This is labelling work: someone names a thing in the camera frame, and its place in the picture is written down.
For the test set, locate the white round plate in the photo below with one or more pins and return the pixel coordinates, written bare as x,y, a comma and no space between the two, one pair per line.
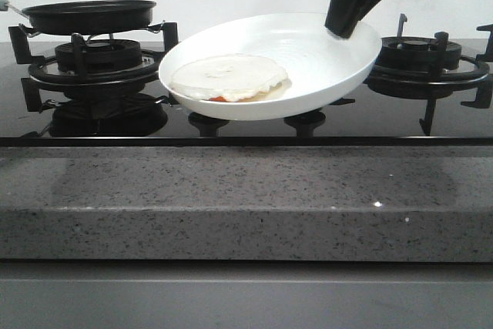
321,66

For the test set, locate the white fried egg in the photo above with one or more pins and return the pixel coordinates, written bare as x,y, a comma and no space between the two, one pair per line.
227,78

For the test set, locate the black frying pan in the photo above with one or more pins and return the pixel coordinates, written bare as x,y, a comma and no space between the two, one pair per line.
88,17

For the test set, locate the black right gas burner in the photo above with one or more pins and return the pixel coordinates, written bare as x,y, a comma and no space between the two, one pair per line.
407,53

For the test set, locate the black gas burner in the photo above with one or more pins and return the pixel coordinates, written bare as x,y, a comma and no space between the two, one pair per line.
107,55
407,53

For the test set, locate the black glass gas hob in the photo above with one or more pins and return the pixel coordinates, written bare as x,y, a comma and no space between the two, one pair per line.
372,115

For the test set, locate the black left gas burner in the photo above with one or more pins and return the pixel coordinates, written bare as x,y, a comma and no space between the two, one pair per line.
107,55

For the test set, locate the chrome wire pan rack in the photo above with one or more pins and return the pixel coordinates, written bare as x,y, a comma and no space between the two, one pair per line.
93,40

